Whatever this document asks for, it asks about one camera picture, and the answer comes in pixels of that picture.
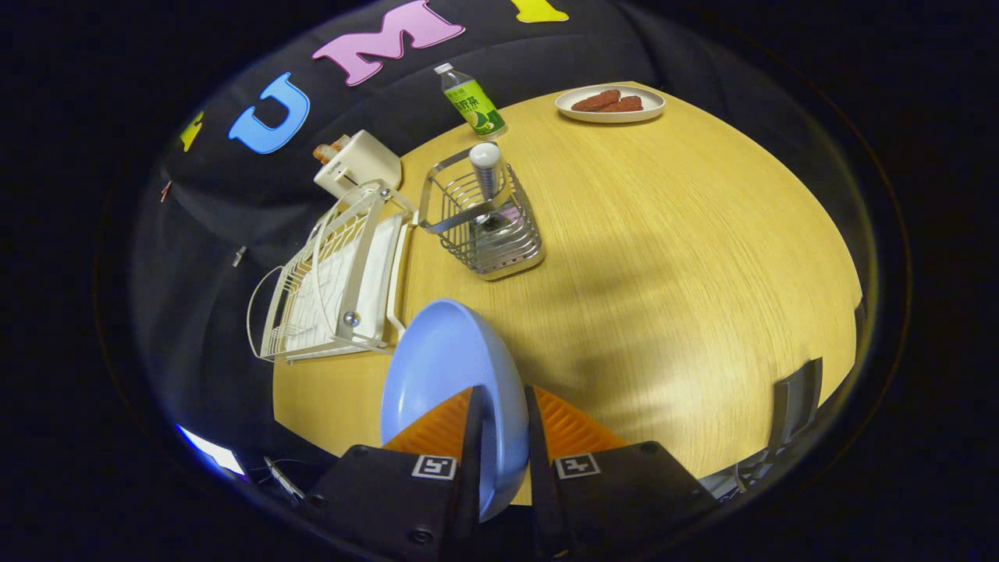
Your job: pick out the lit monitor screen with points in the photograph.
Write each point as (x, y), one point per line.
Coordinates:
(209, 450)

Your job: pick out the small white clip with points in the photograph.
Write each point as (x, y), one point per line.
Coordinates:
(238, 256)

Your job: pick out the black chair back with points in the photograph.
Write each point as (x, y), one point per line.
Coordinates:
(796, 406)

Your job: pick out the toast slice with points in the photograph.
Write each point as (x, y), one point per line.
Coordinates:
(322, 153)
(340, 144)

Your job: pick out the cream toaster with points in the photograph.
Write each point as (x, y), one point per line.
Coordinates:
(363, 164)

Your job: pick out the small white plate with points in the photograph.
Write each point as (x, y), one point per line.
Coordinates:
(609, 115)

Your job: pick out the green label drink bottle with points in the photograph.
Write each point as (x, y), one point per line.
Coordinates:
(473, 105)

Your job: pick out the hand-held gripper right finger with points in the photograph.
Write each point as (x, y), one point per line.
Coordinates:
(538, 484)

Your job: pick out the brown meat piece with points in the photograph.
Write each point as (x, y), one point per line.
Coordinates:
(627, 104)
(595, 101)

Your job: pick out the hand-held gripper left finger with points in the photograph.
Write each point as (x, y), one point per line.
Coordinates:
(468, 484)

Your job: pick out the blue plate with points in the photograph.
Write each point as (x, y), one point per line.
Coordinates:
(445, 359)

